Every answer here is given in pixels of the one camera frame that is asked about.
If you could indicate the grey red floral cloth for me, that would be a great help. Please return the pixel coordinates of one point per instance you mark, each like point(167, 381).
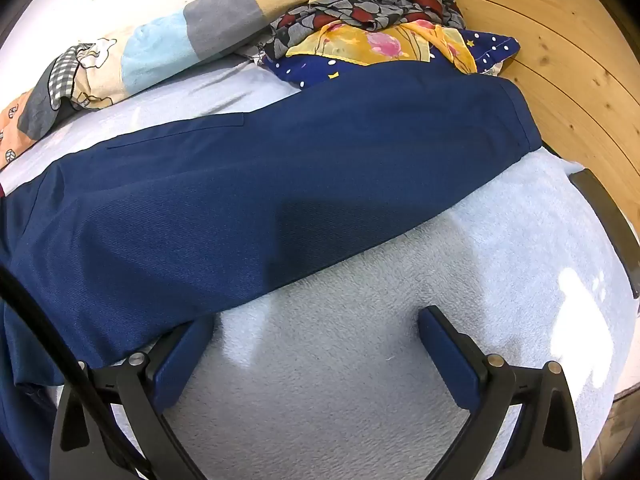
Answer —
point(370, 5)

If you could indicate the light blue bed sheet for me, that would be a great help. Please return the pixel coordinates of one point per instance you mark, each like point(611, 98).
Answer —
point(350, 360)

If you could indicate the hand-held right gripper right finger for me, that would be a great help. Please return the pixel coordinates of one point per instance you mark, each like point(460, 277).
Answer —
point(445, 355)

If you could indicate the dark bed frame rail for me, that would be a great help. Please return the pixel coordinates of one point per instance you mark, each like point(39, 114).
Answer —
point(605, 210)

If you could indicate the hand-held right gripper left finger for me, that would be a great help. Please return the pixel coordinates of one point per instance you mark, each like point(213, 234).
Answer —
point(180, 360)

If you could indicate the navy star print yellow cloth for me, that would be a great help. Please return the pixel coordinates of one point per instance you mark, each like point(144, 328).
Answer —
point(390, 45)

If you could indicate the navy blue work jacket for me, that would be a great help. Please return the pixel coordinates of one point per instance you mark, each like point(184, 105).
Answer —
point(250, 185)

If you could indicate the patchwork rolled quilt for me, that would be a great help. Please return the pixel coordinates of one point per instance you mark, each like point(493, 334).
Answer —
point(160, 45)

